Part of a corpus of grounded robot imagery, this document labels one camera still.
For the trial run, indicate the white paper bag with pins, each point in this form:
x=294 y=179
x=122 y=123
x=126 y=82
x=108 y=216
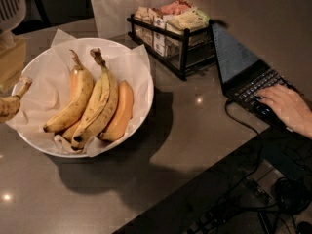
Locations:
x=111 y=16

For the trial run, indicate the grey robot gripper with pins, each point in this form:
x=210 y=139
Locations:
x=10 y=12

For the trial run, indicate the smooth orange-yellow banana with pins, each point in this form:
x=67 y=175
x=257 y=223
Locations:
x=122 y=116

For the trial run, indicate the black laptop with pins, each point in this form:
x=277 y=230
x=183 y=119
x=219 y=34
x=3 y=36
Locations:
x=243 y=74

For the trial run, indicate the person's left hand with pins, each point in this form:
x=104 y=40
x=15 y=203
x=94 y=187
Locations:
x=289 y=107

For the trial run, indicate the spotted yellow banana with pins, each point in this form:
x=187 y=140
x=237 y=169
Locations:
x=10 y=105

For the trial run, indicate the white bowl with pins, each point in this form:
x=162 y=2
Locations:
x=139 y=82

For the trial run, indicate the right-bunch yellow banana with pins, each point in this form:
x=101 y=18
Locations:
x=101 y=106

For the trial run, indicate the long-stem yellow banana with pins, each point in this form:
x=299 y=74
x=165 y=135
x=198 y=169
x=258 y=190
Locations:
x=76 y=106

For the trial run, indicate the white paper liner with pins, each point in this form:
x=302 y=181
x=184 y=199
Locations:
x=130 y=65

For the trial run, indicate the black wire snack rack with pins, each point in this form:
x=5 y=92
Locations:
x=176 y=34

